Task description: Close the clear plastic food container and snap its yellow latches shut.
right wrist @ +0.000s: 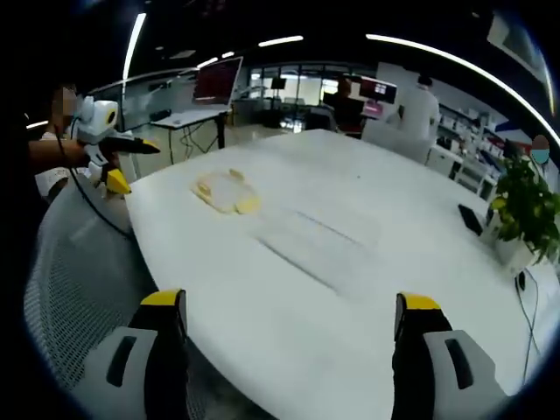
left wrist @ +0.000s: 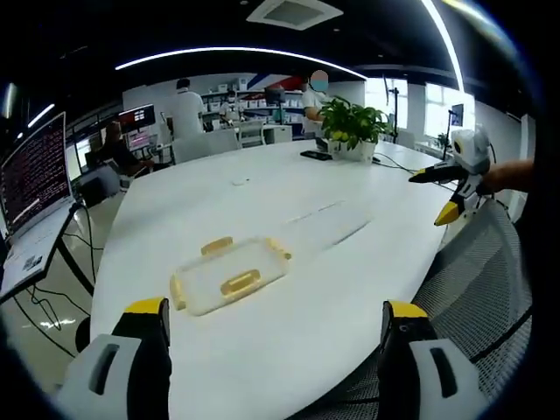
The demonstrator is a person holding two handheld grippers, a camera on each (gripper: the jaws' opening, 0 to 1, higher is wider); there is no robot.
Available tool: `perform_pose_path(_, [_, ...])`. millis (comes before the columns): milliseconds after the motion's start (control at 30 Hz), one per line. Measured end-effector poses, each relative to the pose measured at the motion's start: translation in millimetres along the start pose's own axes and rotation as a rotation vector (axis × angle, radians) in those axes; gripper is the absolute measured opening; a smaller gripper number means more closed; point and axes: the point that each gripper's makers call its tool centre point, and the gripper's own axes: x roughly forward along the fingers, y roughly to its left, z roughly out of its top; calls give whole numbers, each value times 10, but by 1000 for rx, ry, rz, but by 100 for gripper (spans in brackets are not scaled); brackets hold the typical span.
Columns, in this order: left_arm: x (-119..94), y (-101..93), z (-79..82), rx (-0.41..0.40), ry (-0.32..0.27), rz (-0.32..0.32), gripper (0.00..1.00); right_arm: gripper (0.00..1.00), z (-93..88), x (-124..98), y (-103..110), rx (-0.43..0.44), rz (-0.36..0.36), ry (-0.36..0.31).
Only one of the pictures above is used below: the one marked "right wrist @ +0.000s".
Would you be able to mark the storage shelves with boxes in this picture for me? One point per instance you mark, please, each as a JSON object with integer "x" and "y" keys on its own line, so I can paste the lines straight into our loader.
{"x": 468, "y": 140}

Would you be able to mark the white desk with black legs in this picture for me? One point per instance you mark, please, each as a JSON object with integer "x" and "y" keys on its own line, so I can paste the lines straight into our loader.
{"x": 188, "y": 117}

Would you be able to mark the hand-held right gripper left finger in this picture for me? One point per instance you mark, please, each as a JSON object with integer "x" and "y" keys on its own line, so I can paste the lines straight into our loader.
{"x": 131, "y": 372}

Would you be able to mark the green potted plant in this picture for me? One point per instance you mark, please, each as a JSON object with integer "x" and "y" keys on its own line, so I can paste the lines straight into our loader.
{"x": 525, "y": 205}

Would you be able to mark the black flat device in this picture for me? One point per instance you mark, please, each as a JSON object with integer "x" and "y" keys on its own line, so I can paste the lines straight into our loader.
{"x": 470, "y": 219}

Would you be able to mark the long curved ceiling light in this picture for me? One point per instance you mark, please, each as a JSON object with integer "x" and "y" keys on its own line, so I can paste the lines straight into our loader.
{"x": 459, "y": 63}

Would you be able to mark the short ceiling light strip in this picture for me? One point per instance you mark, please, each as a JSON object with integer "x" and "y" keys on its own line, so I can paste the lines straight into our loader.
{"x": 280, "y": 41}

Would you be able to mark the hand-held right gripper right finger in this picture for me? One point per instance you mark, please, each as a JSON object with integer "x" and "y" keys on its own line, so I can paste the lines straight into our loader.
{"x": 433, "y": 376}

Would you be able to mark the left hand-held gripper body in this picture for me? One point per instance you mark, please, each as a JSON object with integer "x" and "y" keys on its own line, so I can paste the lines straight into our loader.
{"x": 98, "y": 122}

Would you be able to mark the white-framed monitor with red screen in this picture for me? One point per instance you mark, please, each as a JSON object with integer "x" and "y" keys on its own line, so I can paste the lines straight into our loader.
{"x": 216, "y": 83}

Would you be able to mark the grey mesh office chair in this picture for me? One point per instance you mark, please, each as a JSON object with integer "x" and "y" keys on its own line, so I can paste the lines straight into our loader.
{"x": 74, "y": 271}

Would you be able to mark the white low partition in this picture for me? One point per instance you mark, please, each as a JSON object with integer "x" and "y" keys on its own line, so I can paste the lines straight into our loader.
{"x": 398, "y": 137}

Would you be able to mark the clear plastic bag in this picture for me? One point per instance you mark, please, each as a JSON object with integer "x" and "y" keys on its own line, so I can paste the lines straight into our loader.
{"x": 227, "y": 197}

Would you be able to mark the small monitor with pink screen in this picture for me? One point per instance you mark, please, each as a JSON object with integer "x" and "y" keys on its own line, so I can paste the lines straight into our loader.
{"x": 378, "y": 94}

